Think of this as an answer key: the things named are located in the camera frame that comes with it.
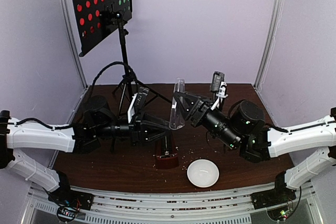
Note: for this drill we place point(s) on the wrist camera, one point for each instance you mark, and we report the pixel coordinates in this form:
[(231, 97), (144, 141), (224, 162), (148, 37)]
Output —
[(137, 103), (218, 88)]

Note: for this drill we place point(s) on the black perforated music stand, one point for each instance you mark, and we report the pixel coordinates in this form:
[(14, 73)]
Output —
[(96, 20)]

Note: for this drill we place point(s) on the white ceramic bowl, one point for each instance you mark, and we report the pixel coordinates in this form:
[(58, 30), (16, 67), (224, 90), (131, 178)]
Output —
[(203, 173)]

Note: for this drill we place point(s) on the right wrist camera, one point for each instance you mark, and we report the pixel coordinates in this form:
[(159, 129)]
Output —
[(218, 88)]

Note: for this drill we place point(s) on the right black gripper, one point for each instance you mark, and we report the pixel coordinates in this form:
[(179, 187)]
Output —
[(197, 111)]

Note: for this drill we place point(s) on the red wooden metronome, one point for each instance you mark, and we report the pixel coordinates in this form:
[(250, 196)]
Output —
[(166, 153)]

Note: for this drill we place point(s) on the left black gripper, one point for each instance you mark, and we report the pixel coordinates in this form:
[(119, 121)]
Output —
[(141, 129)]

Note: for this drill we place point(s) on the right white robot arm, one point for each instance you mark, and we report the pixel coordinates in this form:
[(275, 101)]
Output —
[(244, 127)]

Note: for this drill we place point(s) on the aluminium frame post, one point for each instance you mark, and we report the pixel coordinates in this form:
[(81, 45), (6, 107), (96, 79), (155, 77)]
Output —
[(72, 44), (269, 44)]

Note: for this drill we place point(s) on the left aluminium frame post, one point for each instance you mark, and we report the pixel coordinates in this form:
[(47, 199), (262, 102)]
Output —
[(72, 44)]

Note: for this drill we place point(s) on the right aluminium frame post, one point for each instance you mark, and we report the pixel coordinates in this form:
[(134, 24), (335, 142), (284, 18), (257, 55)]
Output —
[(269, 44)]

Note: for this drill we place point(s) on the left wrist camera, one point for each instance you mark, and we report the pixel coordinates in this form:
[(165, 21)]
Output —
[(137, 103)]

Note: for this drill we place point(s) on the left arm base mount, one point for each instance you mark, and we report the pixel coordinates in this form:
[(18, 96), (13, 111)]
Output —
[(69, 201)]

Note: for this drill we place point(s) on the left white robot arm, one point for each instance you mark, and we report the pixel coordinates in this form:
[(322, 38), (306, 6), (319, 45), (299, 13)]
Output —
[(99, 123)]

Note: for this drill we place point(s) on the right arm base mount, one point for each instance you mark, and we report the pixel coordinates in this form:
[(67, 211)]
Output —
[(279, 204)]

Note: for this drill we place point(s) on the clear plastic metronome cover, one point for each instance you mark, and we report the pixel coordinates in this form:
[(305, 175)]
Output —
[(176, 119)]

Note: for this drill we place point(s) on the aluminium front rail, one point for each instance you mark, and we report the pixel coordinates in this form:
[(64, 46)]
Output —
[(222, 206)]

